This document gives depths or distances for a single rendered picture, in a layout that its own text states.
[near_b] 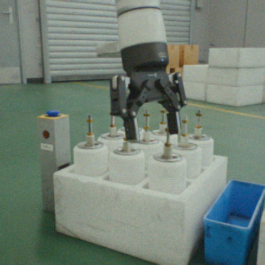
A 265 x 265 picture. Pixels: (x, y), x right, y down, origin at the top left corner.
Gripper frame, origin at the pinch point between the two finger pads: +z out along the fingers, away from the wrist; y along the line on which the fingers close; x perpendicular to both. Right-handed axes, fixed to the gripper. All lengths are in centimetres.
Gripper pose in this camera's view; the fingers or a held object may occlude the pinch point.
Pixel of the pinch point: (155, 135)
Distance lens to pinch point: 55.5
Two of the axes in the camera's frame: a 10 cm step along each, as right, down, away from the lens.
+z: 1.4, 9.9, 0.6
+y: 7.5, -1.5, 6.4
